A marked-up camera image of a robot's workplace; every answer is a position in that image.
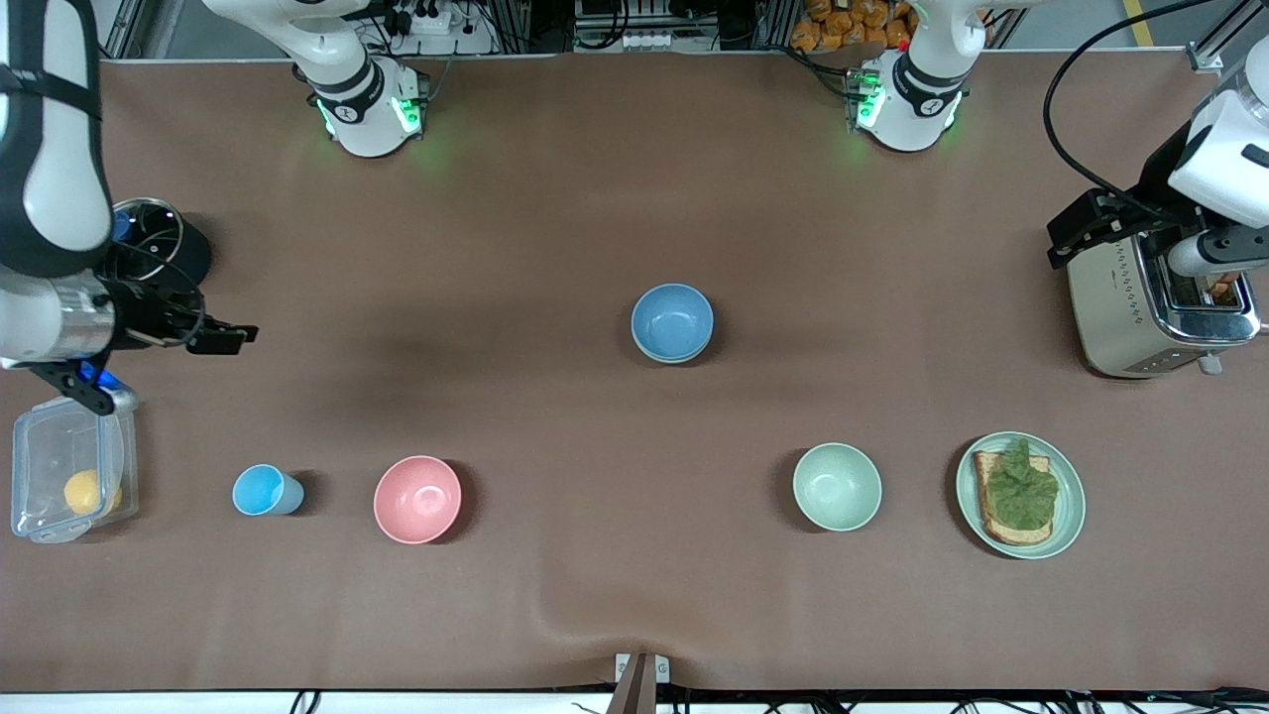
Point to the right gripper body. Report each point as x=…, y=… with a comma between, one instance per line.
x=149, y=317

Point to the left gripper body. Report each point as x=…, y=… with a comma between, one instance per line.
x=1156, y=180

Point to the blue bowl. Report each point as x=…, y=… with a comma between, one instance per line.
x=672, y=319

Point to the light green bowl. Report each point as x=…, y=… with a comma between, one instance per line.
x=837, y=487
x=672, y=360

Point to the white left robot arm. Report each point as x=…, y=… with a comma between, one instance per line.
x=922, y=89

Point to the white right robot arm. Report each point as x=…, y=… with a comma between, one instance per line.
x=59, y=178

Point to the pink bowl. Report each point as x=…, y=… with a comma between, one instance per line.
x=417, y=500

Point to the silver beige toaster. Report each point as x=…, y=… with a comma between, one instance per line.
x=1110, y=317

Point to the glass pan lid blue knob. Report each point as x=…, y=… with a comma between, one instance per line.
x=154, y=223

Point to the brown bread slice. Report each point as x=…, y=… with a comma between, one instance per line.
x=1224, y=288

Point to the light blue cup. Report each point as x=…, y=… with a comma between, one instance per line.
x=260, y=490

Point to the clear plastic food container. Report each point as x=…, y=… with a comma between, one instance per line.
x=50, y=466

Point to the yellow lemon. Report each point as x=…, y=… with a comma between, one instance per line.
x=84, y=492

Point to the light green plate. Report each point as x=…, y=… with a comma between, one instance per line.
x=1071, y=496

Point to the green lettuce leaf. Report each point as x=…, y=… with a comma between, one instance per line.
x=1021, y=491

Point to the toast slice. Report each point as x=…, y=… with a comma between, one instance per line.
x=1011, y=534

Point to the bag of orange buns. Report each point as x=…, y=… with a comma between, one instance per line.
x=843, y=25

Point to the white power strip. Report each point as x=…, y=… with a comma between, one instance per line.
x=426, y=20

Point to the small white socket strip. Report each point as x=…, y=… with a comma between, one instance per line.
x=646, y=42

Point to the metal table edge bracket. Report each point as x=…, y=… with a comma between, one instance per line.
x=641, y=674

